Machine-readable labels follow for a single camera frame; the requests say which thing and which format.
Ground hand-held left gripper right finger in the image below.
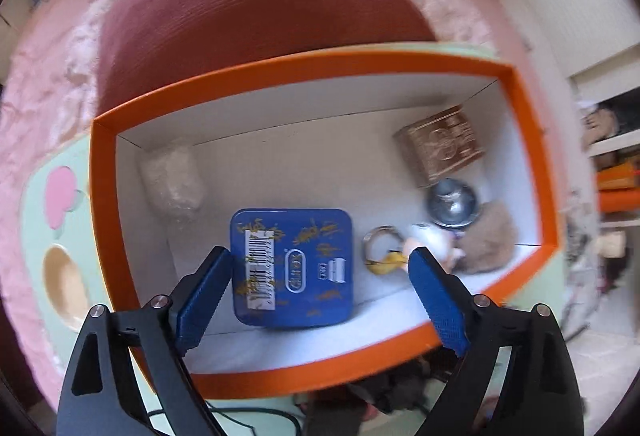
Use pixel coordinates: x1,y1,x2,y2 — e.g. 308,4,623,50
407,247,586,436

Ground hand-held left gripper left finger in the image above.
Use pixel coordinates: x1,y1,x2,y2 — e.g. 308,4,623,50
56,245,235,436

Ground doll keychain with fur tail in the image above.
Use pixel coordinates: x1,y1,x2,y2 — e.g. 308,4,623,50
362,200,521,276

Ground black lace cloth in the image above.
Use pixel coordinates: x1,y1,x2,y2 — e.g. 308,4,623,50
305,358,481,436

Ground silver round metal object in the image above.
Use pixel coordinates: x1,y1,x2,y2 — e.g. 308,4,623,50
426,179,482,229

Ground blue tin box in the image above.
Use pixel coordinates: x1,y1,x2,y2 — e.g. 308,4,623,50
230,209,355,329

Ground clear plastic bundle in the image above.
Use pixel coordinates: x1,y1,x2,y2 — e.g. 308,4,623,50
137,146,206,217

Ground brown card box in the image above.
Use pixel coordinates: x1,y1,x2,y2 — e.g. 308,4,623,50
392,105,487,189

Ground orange cardboard box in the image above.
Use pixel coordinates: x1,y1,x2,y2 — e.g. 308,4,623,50
90,50,568,401

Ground green cartoon print desktop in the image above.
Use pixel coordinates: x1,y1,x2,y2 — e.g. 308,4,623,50
20,41,576,436

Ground orange books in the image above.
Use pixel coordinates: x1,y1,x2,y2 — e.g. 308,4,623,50
597,166,640,212

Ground pink bed sheet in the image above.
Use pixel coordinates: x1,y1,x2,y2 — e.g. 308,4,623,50
0,11,101,407

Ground maroon cushion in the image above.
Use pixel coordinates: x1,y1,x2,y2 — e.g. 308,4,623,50
97,0,441,114

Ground black cable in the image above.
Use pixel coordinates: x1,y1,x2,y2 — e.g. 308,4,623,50
145,408,301,436

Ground white wall shelf with books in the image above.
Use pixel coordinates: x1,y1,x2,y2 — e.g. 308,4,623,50
570,71,640,267

